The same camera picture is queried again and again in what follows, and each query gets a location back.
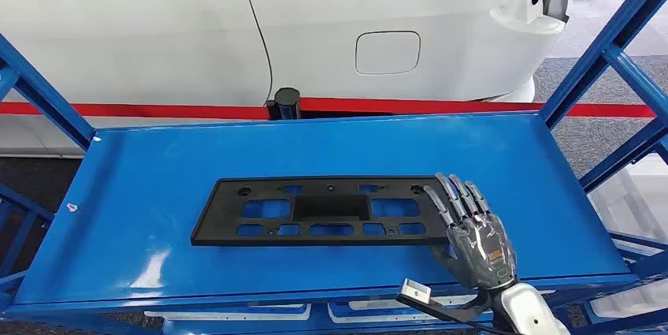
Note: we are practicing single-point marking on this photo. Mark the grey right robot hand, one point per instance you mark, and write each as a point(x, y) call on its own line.
point(480, 249)

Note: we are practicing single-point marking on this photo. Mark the black plastic plate bracket part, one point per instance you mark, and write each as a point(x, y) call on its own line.
point(323, 236)

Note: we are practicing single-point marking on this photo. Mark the blue metal shelf rack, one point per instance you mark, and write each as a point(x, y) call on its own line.
point(26, 201)
point(313, 150)

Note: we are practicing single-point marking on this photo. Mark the large white plastic bin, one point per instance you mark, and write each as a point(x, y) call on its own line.
point(626, 207)

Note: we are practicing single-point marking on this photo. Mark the white car body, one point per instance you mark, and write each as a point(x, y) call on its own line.
point(156, 50)

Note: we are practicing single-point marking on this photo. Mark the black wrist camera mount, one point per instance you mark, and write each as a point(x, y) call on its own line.
point(443, 314)

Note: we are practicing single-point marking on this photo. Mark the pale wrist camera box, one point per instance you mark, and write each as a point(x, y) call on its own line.
point(415, 291)

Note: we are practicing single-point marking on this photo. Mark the black barrier post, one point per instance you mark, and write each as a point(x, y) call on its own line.
point(286, 103)

